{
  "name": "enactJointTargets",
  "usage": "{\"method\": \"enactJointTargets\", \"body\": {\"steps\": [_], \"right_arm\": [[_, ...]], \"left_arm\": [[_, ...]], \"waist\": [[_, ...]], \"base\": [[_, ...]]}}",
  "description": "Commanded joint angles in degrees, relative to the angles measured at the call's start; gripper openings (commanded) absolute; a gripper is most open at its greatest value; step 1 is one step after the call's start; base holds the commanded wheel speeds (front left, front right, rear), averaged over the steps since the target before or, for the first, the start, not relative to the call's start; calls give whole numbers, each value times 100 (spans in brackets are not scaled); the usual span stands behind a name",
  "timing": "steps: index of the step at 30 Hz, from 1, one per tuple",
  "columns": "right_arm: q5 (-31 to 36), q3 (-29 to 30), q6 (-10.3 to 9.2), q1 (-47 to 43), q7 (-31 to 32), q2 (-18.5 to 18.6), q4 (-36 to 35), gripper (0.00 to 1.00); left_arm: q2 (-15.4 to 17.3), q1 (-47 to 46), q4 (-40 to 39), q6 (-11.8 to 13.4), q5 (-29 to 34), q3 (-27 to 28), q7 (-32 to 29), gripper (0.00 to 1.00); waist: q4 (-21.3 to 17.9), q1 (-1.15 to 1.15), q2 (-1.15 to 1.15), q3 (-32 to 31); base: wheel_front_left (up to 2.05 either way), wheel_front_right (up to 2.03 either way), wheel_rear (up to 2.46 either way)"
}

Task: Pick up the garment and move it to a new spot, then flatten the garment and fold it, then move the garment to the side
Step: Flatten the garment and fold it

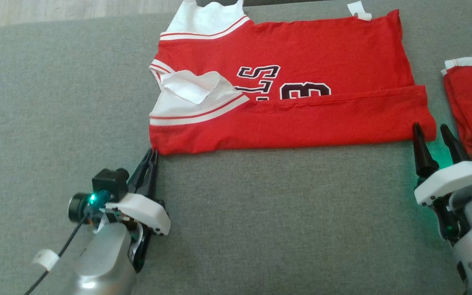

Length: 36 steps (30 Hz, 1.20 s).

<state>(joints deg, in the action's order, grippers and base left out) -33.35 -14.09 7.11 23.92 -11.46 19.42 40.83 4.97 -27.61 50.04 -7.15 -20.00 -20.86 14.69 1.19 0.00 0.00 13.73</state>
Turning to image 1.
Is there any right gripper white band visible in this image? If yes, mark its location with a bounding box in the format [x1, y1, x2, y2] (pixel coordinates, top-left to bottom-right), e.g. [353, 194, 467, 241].
[412, 122, 472, 247]

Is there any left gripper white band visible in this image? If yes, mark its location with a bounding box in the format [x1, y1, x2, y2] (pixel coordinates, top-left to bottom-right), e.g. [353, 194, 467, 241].
[68, 149, 171, 273]

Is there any red white basketball jersey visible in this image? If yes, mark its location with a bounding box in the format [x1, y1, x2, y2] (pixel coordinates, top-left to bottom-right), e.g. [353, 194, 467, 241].
[149, 0, 437, 155]

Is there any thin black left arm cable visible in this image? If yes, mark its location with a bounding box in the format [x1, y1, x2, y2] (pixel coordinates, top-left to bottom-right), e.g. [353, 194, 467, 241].
[24, 213, 93, 295]

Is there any white tape cable wrap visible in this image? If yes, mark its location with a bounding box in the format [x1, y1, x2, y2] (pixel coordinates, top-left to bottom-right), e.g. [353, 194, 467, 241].
[32, 249, 59, 272]

